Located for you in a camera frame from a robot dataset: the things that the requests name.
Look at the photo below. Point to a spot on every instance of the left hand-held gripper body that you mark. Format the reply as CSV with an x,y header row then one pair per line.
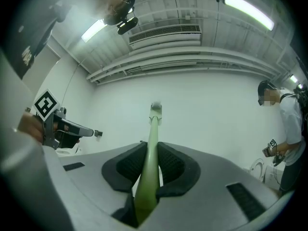
x,y
47,105

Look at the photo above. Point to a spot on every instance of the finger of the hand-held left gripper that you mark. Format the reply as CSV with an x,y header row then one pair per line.
x,y
79,130

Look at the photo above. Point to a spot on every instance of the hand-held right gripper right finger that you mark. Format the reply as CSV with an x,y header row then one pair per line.
x,y
207,189

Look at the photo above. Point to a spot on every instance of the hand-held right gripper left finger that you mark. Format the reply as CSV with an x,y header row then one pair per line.
x,y
96,177

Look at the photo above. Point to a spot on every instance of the green toilet brush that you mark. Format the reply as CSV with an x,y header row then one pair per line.
x,y
152,153

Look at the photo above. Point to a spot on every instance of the white toilet with tall tank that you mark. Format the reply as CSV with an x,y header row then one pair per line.
x,y
68,151

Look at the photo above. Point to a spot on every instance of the person's black shirt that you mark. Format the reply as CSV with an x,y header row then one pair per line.
x,y
31,40

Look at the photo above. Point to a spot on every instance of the long ceiling light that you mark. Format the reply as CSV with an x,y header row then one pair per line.
x,y
93,30
294,79
249,9

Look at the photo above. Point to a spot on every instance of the row of white ceiling pipes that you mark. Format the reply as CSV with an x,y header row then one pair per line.
x,y
183,65

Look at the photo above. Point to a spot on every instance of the person's head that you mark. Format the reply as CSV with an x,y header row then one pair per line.
x,y
113,1

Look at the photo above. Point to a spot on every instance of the white ceiling air conditioner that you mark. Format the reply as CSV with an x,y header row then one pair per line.
x,y
166,36

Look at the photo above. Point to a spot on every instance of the wide black wall bracket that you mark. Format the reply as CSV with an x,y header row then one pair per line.
x,y
98,133

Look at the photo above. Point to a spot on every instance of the black head-worn camera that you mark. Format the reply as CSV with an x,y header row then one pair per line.
x,y
127,25

